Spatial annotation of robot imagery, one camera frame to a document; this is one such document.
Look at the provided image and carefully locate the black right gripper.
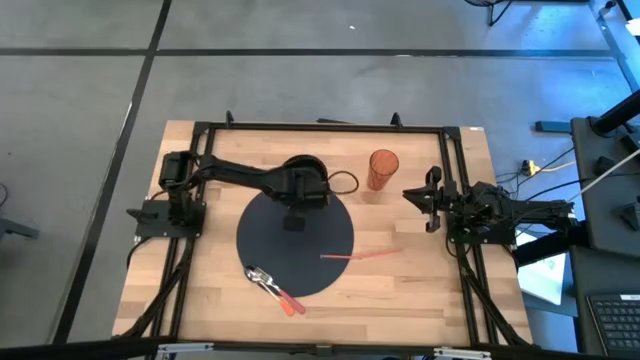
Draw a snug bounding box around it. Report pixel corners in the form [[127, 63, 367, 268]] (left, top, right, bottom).
[[402, 165, 459, 235]]

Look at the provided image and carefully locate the black bowl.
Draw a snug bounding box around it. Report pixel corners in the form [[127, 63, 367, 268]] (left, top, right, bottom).
[[281, 153, 330, 184]]

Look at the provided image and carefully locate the orange faceted plastic tumbler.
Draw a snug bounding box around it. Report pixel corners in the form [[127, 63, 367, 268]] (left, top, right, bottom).
[[367, 148, 401, 192]]

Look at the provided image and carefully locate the pink drinking straw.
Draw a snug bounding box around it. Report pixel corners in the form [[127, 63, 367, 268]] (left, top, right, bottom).
[[319, 248, 404, 261]]

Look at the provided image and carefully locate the spoon with orange handle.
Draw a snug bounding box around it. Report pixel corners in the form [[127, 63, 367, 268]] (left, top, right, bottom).
[[243, 266, 296, 317]]

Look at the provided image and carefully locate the round black woven placemat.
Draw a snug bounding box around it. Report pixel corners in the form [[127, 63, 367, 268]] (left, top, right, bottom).
[[235, 192, 355, 299]]

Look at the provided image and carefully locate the black diagonal beam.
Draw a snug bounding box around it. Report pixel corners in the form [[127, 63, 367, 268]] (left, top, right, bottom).
[[512, 219, 589, 266]]

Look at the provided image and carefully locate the white sheet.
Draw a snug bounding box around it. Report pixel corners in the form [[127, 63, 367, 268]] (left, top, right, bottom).
[[516, 230, 569, 307]]

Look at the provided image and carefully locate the blue floor bar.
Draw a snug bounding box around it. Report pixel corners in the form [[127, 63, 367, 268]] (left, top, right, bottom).
[[534, 119, 574, 135]]

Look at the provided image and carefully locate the dark grey side desk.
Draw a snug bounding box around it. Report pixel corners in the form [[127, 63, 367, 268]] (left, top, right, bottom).
[[569, 115, 640, 357]]

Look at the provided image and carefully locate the black pole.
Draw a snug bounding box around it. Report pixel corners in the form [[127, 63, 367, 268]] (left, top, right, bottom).
[[589, 88, 640, 136]]

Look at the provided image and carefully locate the black keyboard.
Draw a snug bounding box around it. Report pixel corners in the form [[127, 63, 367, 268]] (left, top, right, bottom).
[[586, 293, 640, 357]]

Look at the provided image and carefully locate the grey chair leg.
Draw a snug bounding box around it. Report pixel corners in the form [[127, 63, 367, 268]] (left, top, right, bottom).
[[0, 217, 40, 241]]

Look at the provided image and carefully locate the black aluminium table frame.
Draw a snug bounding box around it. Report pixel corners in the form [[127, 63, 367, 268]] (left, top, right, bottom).
[[112, 110, 539, 357]]

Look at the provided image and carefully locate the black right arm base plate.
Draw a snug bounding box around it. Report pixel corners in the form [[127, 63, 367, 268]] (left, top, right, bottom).
[[446, 219, 517, 246]]

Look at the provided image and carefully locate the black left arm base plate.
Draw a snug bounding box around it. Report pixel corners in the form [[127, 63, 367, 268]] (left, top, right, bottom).
[[125, 199, 207, 239]]

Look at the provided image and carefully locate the silver metal bracket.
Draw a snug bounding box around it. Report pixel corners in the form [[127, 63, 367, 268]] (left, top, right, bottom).
[[433, 347, 492, 360], [157, 342, 215, 357]]

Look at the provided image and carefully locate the white cable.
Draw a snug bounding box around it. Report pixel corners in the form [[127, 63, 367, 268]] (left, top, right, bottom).
[[567, 148, 640, 202]]

